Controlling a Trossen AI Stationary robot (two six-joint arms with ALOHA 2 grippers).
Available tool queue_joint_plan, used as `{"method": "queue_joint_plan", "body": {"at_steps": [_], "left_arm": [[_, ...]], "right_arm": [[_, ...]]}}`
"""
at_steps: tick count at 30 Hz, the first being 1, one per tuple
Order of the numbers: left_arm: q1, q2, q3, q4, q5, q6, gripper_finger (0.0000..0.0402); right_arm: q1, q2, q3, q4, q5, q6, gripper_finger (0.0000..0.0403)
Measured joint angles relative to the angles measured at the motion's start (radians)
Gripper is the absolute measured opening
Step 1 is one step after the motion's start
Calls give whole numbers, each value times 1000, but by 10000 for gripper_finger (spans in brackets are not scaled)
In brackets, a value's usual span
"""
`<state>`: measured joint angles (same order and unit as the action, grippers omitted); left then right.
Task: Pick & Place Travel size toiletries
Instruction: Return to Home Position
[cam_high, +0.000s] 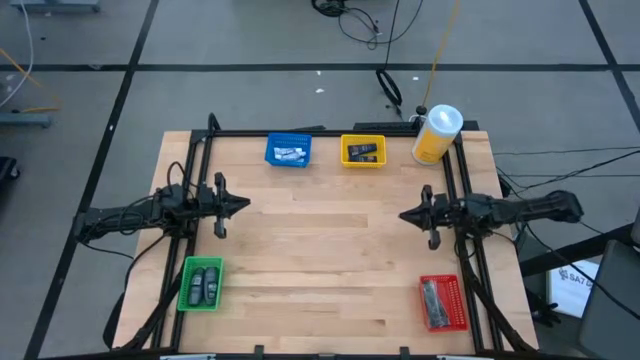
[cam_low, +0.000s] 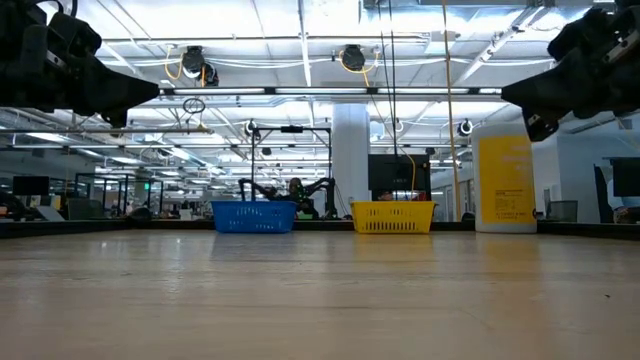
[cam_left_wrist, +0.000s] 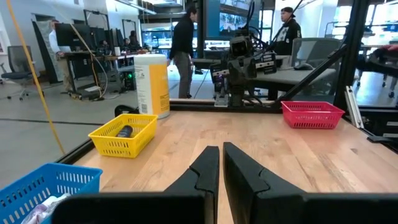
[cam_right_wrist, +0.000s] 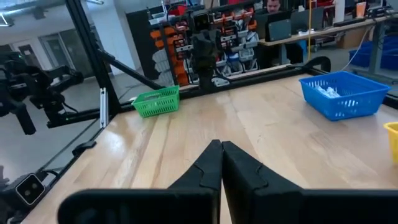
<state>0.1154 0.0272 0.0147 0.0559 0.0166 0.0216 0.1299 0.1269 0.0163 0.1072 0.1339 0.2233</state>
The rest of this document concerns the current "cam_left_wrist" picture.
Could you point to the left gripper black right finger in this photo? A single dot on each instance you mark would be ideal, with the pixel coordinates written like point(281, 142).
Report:
point(295, 208)

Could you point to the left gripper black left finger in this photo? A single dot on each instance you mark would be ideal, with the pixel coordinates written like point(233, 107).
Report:
point(155, 208)

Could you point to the dark blue toiletry tube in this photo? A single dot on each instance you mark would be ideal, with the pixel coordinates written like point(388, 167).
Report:
point(125, 131)

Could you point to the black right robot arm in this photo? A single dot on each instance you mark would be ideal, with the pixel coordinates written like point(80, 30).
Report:
point(236, 93)

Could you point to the grey desk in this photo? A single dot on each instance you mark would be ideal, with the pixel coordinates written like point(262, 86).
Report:
point(289, 77)

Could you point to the dark computer mouse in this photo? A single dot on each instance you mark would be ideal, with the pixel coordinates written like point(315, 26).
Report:
point(303, 67)

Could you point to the yellow plastic basket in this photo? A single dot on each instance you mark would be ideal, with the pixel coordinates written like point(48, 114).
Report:
point(109, 146)

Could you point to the red plastic basket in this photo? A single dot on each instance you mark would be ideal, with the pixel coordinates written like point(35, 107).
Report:
point(311, 119)

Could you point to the yellow white wipes canister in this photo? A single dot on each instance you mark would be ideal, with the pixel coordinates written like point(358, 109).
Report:
point(152, 87)

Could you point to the blue plastic basket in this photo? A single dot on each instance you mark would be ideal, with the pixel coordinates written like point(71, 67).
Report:
point(62, 177)

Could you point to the black computer tower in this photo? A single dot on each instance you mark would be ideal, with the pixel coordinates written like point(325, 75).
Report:
point(129, 81)

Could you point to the wooden desk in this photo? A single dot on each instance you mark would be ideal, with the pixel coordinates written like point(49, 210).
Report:
point(93, 57)

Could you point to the dark monitor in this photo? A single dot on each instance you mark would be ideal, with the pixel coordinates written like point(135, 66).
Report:
point(71, 34)

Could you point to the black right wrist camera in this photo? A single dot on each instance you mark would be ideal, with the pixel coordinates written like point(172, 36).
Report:
point(240, 48)

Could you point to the large wall display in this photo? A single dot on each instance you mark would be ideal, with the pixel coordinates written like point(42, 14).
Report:
point(230, 21)

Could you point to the black table edge rail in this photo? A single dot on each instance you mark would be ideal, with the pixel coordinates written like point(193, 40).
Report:
point(192, 108)
point(74, 152)

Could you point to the black frame brace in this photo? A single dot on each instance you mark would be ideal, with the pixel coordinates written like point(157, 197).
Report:
point(306, 79)

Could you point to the black frame post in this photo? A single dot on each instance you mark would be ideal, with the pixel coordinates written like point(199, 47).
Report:
point(351, 53)

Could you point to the silver metal bracket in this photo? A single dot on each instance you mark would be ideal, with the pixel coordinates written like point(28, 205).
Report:
point(354, 109)

